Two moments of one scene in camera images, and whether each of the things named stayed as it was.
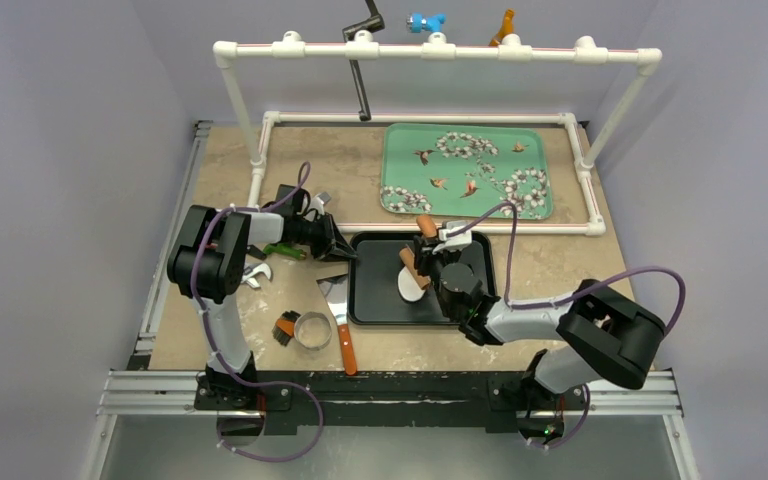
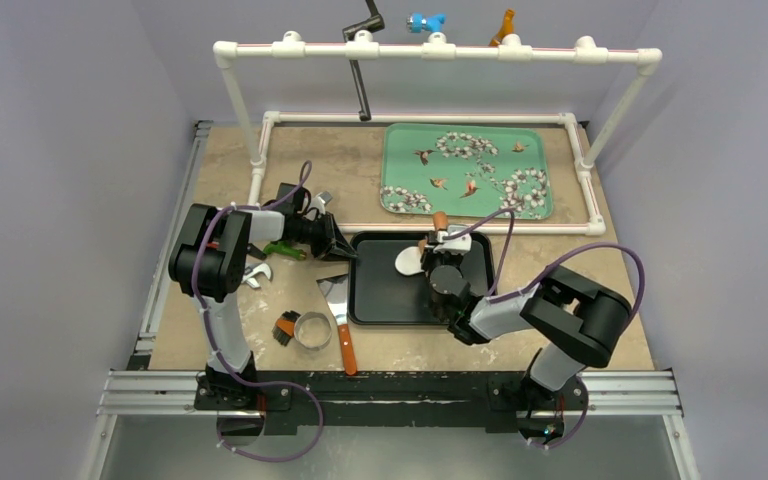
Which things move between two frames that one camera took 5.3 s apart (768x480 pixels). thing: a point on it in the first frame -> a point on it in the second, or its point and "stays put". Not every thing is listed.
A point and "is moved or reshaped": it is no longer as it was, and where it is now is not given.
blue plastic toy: (417, 23) stays put
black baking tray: (373, 290) stays put
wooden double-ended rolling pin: (428, 229) is moved or reshaped
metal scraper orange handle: (335, 291) stays put
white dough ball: (408, 287) -> (408, 261)
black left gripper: (331, 246) stays put
